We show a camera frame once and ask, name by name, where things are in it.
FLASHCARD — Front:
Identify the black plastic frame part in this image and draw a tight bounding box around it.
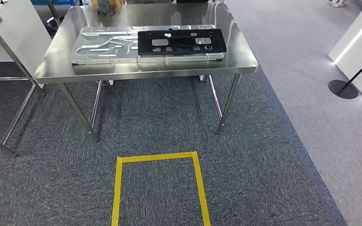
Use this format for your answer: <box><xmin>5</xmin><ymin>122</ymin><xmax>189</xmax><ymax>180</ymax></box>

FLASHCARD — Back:
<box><xmin>137</xmin><ymin>28</ymin><xmax>228</xmax><ymax>57</ymax></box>

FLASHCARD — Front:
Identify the stainless steel workbench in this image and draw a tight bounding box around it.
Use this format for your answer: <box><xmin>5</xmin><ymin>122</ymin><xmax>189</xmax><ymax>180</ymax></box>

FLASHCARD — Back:
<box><xmin>33</xmin><ymin>0</ymin><xmax>259</xmax><ymax>143</ymax></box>

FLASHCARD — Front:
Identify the aluminium fixture plate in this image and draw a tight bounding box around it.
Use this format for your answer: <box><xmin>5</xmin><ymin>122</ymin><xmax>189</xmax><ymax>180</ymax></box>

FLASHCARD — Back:
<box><xmin>71</xmin><ymin>24</ymin><xmax>226</xmax><ymax>65</ymax></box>

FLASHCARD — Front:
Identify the cardboard box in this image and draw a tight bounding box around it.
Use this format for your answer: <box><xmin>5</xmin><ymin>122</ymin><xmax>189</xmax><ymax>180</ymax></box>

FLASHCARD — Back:
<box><xmin>90</xmin><ymin>0</ymin><xmax>127</xmax><ymax>10</ymax></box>

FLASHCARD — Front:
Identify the blue crate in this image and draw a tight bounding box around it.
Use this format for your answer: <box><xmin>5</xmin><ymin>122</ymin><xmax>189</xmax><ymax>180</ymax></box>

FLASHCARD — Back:
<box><xmin>30</xmin><ymin>0</ymin><xmax>81</xmax><ymax>6</ymax></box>

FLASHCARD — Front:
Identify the white panel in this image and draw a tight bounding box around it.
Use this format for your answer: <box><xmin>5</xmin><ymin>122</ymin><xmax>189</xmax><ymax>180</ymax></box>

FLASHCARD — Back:
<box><xmin>0</xmin><ymin>0</ymin><xmax>53</xmax><ymax>79</ymax></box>

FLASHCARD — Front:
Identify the white display plinth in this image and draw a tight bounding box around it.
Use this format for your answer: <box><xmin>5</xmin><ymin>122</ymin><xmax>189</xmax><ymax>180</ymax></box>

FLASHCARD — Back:
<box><xmin>328</xmin><ymin>0</ymin><xmax>362</xmax><ymax>112</ymax></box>

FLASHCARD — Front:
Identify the silver round base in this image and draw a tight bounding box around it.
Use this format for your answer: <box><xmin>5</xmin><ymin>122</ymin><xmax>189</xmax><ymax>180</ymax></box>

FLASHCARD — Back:
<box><xmin>326</xmin><ymin>0</ymin><xmax>347</xmax><ymax>8</ymax></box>

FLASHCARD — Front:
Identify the grey corrugated hose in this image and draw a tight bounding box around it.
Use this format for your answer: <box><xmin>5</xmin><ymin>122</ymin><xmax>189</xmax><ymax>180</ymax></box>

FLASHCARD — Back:
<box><xmin>97</xmin><ymin>0</ymin><xmax>116</xmax><ymax>16</ymax></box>

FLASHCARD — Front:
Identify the steel stanchion post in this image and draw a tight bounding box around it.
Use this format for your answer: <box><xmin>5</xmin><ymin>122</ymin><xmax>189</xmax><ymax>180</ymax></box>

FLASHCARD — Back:
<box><xmin>45</xmin><ymin>0</ymin><xmax>64</xmax><ymax>31</ymax></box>

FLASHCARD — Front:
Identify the black stanchion post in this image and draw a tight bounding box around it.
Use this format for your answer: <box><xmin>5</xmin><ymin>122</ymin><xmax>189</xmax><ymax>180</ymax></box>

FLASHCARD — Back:
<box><xmin>328</xmin><ymin>48</ymin><xmax>362</xmax><ymax>100</ymax></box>

